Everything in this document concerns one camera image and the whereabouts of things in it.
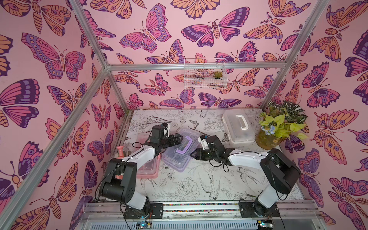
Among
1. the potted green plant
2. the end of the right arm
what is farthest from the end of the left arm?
the potted green plant

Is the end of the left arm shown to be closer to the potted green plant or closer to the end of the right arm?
the end of the right arm

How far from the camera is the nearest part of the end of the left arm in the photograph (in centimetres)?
69
